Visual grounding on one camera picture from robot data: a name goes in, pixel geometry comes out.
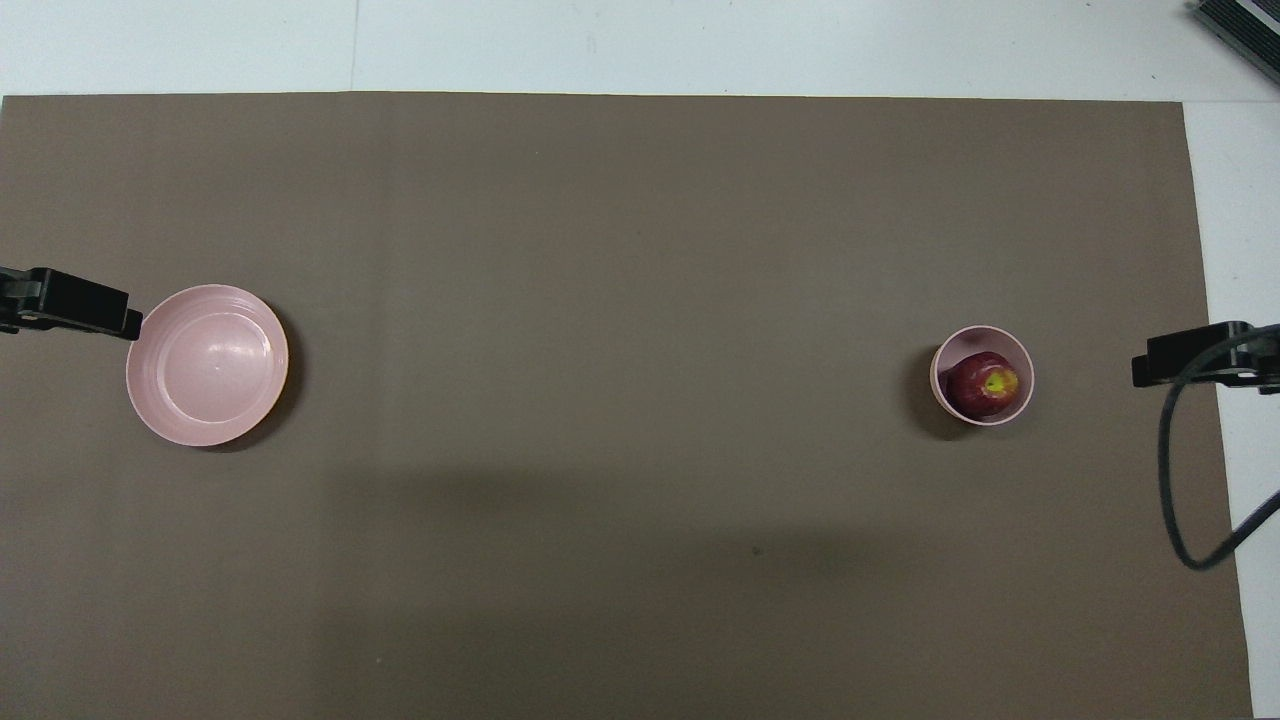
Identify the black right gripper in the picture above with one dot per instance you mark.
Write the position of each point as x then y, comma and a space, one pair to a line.
1265, 360

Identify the dark red apple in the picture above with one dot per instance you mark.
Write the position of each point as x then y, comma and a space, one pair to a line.
983, 385

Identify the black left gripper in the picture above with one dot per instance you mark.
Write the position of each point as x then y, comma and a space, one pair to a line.
20, 300

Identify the brown table mat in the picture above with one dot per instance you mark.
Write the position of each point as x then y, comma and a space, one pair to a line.
640, 250

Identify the pink plate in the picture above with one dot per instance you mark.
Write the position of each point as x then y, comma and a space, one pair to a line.
205, 365

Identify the grey ribbed device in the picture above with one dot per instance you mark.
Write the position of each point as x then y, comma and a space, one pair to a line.
1245, 30

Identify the pink bowl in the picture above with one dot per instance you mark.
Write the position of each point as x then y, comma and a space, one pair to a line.
960, 340

